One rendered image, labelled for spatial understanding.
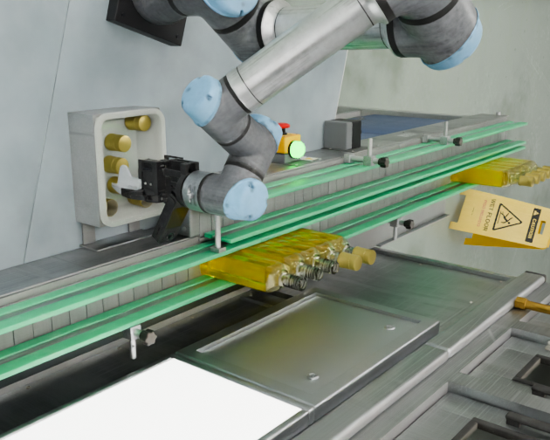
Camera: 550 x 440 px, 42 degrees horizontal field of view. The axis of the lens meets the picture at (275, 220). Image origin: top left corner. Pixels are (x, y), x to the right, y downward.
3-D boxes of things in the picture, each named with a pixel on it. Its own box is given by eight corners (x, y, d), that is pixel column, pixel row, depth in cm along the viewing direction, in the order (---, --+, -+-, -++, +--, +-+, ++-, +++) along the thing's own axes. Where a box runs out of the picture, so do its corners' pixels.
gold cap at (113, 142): (103, 134, 144) (117, 135, 141) (117, 132, 146) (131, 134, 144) (104, 151, 145) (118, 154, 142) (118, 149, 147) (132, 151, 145)
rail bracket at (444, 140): (419, 142, 230) (458, 147, 222) (420, 120, 228) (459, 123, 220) (425, 141, 233) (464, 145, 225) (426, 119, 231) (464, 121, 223)
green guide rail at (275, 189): (202, 204, 153) (230, 209, 148) (202, 199, 153) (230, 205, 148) (507, 123, 285) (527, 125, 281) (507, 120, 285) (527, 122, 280)
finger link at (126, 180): (111, 161, 144) (147, 165, 139) (113, 189, 145) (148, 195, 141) (100, 163, 141) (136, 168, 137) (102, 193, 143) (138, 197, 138)
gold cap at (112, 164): (101, 156, 144) (115, 158, 141) (115, 154, 147) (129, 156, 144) (102, 173, 145) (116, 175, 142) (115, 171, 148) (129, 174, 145)
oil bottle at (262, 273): (199, 274, 157) (275, 296, 144) (198, 250, 155) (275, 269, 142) (216, 267, 161) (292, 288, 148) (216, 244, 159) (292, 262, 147)
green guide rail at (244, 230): (203, 237, 155) (230, 244, 150) (203, 232, 155) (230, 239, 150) (506, 141, 287) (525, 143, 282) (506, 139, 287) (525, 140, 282)
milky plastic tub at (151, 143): (76, 223, 144) (103, 230, 139) (67, 111, 138) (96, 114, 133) (141, 206, 157) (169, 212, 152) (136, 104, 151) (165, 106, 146)
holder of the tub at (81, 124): (78, 247, 146) (101, 254, 141) (67, 112, 139) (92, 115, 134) (141, 229, 159) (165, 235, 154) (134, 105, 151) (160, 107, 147)
